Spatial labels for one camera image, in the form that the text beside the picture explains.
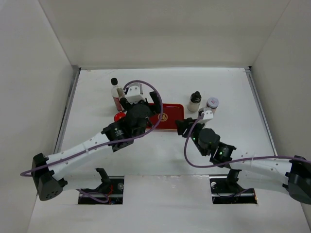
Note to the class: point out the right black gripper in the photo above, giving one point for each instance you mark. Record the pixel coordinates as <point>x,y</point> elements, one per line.
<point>182,125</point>

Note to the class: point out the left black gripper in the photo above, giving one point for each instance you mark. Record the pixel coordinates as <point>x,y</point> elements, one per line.
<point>157,107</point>

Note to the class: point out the red lid sauce jar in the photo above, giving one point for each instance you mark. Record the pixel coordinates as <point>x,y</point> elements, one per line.
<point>119,116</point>

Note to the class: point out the black cap pepper grinder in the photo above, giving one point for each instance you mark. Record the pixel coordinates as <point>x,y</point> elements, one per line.
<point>194,102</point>

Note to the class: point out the soy sauce bottle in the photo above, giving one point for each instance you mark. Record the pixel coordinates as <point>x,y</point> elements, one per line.
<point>117,93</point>

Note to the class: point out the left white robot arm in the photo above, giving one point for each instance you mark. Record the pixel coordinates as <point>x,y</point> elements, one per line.
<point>48,172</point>

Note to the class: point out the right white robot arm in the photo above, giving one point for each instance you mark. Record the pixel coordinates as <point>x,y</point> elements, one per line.
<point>284,174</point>

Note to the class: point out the red rectangular tray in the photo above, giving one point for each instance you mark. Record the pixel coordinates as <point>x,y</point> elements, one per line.
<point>171,113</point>

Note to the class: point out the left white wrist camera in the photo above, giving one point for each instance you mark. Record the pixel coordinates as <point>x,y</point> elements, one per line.
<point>134,93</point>

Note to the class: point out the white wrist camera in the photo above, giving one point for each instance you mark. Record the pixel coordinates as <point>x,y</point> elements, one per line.
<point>134,93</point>
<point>206,115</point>

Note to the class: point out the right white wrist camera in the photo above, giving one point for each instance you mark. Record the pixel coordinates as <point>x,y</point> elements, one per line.
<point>206,115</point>

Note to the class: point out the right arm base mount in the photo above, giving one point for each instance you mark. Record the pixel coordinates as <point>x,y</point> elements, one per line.
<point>225,190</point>

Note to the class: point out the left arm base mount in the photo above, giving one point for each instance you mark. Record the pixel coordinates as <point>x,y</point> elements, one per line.
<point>108,192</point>

